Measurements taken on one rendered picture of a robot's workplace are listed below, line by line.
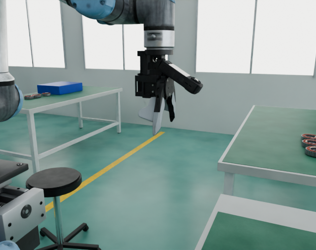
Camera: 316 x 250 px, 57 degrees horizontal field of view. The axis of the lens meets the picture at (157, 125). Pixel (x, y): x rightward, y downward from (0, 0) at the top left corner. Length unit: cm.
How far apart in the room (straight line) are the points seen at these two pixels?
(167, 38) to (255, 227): 73
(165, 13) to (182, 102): 431
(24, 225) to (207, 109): 428
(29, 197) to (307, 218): 95
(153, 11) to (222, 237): 73
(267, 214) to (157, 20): 83
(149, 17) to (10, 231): 60
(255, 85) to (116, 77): 246
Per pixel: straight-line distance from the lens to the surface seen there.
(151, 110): 70
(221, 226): 110
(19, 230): 82
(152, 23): 70
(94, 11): 59
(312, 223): 123
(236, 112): 480
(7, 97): 93
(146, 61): 73
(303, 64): 466
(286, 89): 468
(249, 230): 110
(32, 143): 342
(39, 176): 203
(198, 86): 69
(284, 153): 190
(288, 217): 123
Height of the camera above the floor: 135
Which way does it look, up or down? 15 degrees down
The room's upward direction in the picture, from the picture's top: straight up
